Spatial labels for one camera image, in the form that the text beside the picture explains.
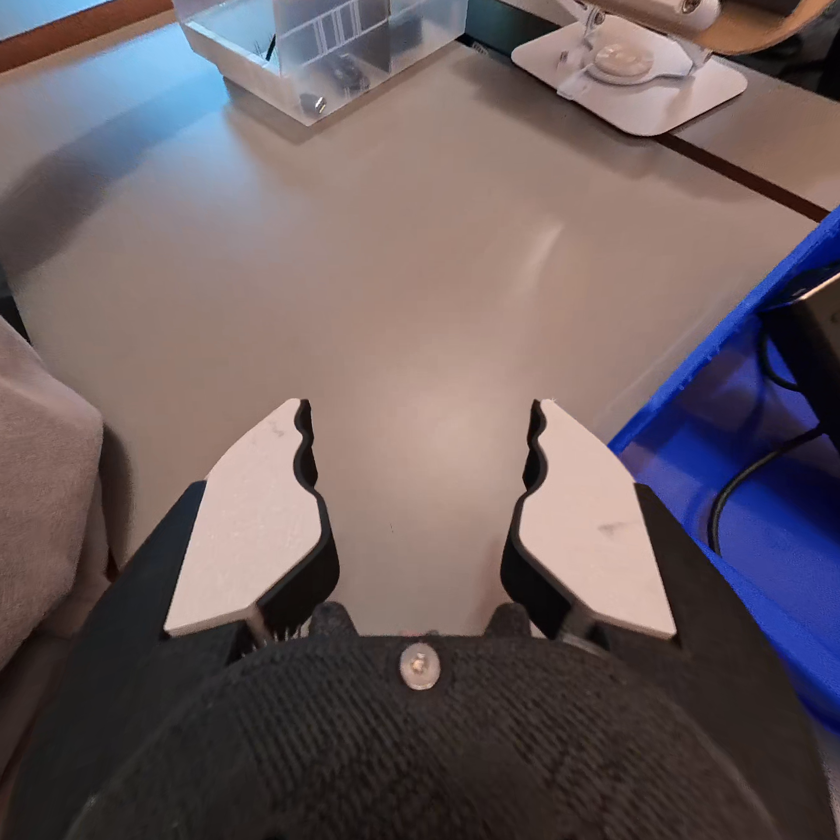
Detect curved wooden board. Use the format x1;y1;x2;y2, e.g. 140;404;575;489
689;0;828;56

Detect white stand with flat base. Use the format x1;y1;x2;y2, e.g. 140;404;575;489
511;0;749;137

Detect blue plastic bin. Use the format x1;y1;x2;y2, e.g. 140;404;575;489
607;206;840;726

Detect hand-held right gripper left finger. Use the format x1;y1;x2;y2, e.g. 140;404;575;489
163;398;341;647

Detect adjoining grey desk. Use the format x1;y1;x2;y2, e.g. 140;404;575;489
676;56;840;214

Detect small black parts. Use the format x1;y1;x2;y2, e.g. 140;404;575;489
298;52;371;116

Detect black usb hub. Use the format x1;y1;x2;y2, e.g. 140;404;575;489
761;266;840;454

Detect clear acrylic organizer box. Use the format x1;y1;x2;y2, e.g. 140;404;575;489
172;0;468;127

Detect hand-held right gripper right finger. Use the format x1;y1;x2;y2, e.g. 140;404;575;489
500;398;678;647

